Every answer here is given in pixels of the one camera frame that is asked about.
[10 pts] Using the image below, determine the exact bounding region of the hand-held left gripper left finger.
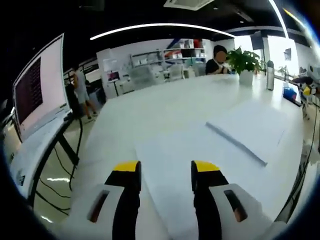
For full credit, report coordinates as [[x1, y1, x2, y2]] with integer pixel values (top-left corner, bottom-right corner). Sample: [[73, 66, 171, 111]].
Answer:
[[61, 159, 142, 240]]

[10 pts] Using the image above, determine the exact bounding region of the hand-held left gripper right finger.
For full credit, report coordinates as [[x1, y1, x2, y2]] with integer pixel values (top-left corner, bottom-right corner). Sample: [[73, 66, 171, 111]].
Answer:
[[191, 159, 275, 240]]

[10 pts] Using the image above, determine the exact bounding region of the single white paper sheet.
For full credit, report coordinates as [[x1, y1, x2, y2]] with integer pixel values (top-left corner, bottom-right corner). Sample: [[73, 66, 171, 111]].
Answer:
[[133, 127, 226, 240]]

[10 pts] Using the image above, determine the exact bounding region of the white document stack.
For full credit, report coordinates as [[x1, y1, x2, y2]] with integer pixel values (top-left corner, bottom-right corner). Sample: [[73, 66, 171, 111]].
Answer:
[[204, 103, 288, 168]]

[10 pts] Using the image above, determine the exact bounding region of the blue box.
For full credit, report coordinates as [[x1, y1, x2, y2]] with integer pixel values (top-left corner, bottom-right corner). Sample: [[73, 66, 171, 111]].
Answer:
[[282, 86, 302, 106]]

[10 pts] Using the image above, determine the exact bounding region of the grey water bottle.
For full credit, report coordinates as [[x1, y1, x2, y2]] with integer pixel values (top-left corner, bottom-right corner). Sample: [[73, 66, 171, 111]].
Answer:
[[266, 59, 275, 91]]

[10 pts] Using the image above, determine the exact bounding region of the black hanging television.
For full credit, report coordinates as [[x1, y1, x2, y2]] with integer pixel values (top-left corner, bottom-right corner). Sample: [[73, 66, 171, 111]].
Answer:
[[251, 32, 263, 50]]

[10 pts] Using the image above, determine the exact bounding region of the green potted plant white pot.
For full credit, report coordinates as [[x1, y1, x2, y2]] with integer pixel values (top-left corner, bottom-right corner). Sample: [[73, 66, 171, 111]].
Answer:
[[226, 46, 263, 86]]

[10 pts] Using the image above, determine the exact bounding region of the ceiling light strip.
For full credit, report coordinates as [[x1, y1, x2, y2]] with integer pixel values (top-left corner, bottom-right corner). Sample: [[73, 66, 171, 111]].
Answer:
[[268, 0, 291, 40], [89, 23, 236, 41]]

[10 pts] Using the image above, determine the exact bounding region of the black laptop stand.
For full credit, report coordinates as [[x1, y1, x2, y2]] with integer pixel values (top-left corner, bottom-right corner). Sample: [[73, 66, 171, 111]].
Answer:
[[9, 117, 81, 208]]

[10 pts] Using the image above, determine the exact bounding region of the small red screen on stand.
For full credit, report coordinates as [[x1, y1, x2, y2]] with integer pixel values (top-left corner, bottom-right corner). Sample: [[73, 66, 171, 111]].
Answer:
[[106, 71, 121, 97]]

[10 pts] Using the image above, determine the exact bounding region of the white mesh office chair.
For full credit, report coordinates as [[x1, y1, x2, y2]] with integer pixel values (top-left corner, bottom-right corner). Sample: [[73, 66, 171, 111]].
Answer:
[[129, 66, 153, 87], [169, 65, 186, 81]]

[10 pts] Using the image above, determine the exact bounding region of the storage shelf with boxes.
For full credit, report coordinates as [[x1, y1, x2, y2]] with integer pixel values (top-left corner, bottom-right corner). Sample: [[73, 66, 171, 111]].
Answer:
[[129, 38, 207, 83]]

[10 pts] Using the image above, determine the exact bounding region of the monitor on white cabinet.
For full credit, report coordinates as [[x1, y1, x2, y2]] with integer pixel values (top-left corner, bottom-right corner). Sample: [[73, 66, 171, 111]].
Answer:
[[102, 58, 118, 72]]

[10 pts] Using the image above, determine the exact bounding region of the white ceiling air conditioner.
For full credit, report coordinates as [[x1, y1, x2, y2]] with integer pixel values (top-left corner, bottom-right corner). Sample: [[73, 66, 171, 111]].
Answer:
[[163, 0, 216, 11]]

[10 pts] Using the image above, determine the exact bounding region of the large open laptop pink screen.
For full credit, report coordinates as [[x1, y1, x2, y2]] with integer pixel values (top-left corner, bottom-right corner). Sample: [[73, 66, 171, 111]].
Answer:
[[11, 32, 73, 143]]

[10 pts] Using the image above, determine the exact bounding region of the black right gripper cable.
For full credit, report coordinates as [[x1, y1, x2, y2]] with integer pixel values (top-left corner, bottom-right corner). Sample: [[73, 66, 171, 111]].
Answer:
[[287, 94, 320, 208]]

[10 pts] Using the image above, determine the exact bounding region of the black laptop cable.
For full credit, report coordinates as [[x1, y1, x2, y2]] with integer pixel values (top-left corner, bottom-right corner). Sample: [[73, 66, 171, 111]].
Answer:
[[34, 117, 85, 216]]

